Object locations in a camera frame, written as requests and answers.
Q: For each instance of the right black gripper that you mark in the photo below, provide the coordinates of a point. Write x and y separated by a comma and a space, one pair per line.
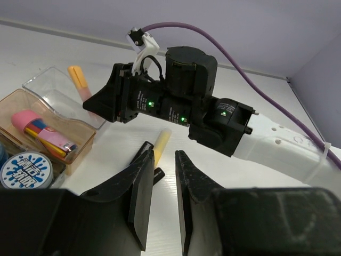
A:
125, 96

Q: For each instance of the clear plastic organizer tray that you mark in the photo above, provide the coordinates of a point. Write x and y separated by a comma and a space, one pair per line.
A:
52, 95

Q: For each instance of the yellow highlighter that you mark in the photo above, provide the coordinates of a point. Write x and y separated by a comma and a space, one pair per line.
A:
161, 144

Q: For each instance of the round blue white tape tin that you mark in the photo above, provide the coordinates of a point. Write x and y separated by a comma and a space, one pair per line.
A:
27, 170

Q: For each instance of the orange pink highlighter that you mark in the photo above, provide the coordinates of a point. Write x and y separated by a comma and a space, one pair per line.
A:
80, 82

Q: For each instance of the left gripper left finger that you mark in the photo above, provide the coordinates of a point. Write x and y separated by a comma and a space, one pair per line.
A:
118, 210

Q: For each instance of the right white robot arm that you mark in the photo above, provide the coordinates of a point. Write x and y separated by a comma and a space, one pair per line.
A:
183, 95

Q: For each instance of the blue black highlighter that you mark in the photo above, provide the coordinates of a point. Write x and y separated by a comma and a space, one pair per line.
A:
158, 175

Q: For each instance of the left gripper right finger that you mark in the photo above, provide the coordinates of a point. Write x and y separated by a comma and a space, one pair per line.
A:
198, 225

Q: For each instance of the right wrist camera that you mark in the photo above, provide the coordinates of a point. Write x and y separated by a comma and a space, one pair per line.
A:
144, 45

